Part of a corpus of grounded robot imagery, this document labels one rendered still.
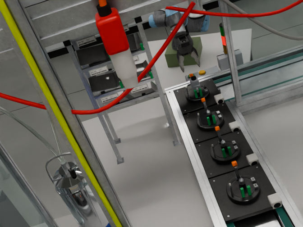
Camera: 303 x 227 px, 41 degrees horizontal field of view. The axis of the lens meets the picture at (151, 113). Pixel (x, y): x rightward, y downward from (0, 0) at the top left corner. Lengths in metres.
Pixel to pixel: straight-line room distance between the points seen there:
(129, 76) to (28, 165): 3.22
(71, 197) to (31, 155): 2.65
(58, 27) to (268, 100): 1.61
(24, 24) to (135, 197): 1.37
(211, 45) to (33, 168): 2.01
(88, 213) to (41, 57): 0.80
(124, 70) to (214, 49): 2.14
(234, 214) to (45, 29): 1.14
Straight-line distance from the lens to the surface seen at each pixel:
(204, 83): 2.40
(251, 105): 2.26
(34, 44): 0.82
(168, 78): 2.72
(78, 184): 1.41
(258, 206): 1.73
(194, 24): 2.68
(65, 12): 0.84
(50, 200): 3.52
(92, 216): 1.52
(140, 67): 1.96
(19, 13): 0.80
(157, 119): 2.40
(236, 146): 1.91
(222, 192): 1.78
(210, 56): 2.85
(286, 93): 2.31
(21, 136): 4.39
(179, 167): 2.08
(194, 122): 2.14
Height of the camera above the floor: 2.35
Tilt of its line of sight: 37 degrees down
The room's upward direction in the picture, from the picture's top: 19 degrees counter-clockwise
